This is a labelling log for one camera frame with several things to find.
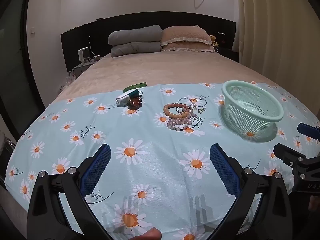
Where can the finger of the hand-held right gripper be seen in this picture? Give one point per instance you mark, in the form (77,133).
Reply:
(309,130)
(287,153)

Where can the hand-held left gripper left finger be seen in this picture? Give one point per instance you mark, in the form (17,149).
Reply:
(100,165)

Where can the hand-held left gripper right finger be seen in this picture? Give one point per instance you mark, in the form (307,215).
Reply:
(222,170)

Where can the green plastic basket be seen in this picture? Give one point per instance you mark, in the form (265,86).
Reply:
(252,107)

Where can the crystal drop earring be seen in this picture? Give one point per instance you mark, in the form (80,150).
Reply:
(201,110)

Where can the person's left hand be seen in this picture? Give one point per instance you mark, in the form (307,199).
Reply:
(146,235)

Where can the light blue daisy print cloth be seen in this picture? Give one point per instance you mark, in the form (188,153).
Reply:
(155,160)

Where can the amber glass ball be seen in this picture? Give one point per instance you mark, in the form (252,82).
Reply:
(135,104)

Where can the white and teal device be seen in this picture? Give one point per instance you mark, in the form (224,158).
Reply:
(125,98)

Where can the green ruler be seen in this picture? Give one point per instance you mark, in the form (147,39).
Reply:
(132,86)

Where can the clear plastic bags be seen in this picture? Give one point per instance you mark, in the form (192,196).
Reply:
(67,81)

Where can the white nightstand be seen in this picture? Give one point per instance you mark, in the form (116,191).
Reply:
(82,68)

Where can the cream curtain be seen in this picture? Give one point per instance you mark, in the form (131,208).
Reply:
(277,25)

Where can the white bedside appliance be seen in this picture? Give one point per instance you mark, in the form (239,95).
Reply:
(83,55)

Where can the bed with beige bedspread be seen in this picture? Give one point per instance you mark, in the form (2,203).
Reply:
(162,70)

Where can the grey folded blanket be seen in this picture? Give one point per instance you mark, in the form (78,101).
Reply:
(136,48)
(135,33)

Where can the beige frilled pillow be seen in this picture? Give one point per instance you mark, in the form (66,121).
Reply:
(185,33)
(187,48)

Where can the brown stuffed toy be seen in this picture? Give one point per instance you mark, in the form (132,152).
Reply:
(213,40)

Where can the black headboard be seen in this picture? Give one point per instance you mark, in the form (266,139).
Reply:
(85,35)

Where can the dark door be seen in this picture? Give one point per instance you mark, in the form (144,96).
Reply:
(15,62)

